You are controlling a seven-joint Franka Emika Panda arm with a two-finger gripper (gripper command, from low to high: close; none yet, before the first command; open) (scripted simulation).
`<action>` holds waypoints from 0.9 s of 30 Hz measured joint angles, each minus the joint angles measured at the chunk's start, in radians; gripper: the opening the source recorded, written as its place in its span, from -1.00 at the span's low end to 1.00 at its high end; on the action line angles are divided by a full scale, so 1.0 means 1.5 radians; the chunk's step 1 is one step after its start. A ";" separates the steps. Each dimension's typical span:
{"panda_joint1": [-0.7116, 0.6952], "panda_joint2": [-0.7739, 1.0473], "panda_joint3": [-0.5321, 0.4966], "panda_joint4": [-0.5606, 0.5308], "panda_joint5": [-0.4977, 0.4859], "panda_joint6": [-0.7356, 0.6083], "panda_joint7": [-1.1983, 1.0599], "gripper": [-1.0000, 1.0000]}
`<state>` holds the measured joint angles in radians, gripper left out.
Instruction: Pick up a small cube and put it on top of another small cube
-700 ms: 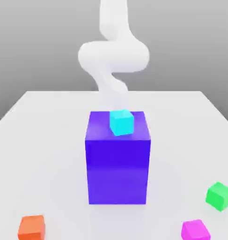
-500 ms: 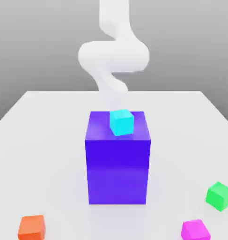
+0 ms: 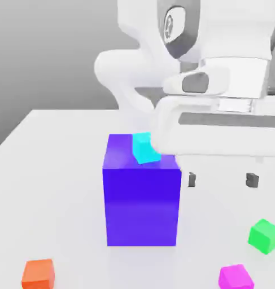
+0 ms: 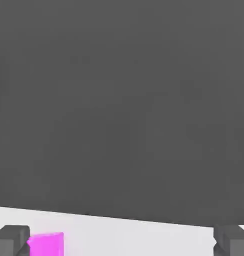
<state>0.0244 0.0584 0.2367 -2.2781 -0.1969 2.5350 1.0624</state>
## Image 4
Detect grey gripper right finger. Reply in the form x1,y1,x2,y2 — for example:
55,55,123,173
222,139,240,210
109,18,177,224
213,223,244,256

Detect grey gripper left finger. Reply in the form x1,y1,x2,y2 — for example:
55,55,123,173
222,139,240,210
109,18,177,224
0,224,31,256

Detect large magenta box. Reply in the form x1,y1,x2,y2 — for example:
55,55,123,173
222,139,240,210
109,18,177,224
27,231,64,256

